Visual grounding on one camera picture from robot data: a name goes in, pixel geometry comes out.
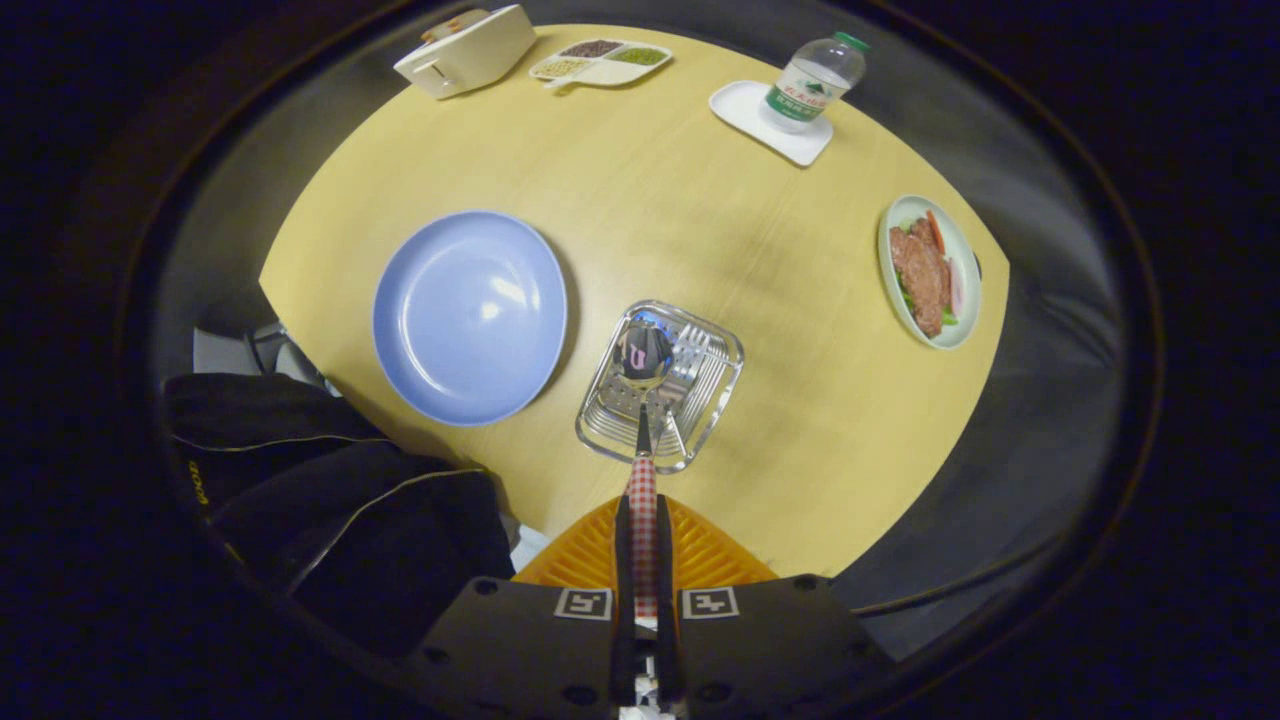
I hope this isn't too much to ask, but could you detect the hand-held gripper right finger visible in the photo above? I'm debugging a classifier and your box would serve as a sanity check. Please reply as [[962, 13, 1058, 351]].
[[655, 494, 896, 720]]

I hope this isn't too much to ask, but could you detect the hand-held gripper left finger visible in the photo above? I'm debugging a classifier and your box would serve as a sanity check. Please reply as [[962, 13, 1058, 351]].
[[400, 494, 637, 720]]

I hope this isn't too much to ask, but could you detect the fork with red checked handle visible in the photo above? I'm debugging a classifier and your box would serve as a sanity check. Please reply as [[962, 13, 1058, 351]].
[[660, 324, 717, 457]]

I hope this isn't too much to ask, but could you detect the spoon with red checked handle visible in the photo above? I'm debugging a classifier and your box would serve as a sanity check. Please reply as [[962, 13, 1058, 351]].
[[612, 320, 677, 623]]

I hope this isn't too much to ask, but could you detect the person's dark jacket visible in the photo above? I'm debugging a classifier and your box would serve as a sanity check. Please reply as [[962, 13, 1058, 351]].
[[163, 372, 517, 657]]

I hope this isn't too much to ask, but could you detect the clear perforated drain basket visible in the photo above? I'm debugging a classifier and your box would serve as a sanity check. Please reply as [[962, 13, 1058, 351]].
[[575, 299, 746, 475]]

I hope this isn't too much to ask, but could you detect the blue round plate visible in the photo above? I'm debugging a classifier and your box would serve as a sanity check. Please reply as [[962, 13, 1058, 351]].
[[372, 210, 568, 428]]

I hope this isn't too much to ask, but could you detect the pale green food plate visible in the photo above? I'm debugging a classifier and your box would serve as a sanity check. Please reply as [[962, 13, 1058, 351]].
[[877, 194, 984, 351]]

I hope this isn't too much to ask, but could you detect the brown sliced meat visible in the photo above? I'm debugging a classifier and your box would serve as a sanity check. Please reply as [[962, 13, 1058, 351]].
[[889, 217, 954, 338]]

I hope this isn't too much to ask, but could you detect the white square coaster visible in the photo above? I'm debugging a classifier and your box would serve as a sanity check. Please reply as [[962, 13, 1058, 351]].
[[708, 80, 835, 168]]

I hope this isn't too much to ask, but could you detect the clear water bottle green cap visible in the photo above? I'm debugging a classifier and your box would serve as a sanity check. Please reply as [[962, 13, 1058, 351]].
[[765, 31, 869, 135]]

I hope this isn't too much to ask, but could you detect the white divided seasoning dish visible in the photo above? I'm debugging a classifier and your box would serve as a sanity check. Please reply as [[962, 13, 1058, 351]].
[[528, 38, 674, 92]]

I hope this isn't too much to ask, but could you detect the cream toy toaster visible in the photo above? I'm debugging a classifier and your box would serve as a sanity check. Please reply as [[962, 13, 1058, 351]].
[[393, 5, 538, 100]]

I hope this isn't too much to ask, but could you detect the brown toast slice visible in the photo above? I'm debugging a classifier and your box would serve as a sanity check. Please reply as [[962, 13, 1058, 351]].
[[420, 8, 491, 43]]

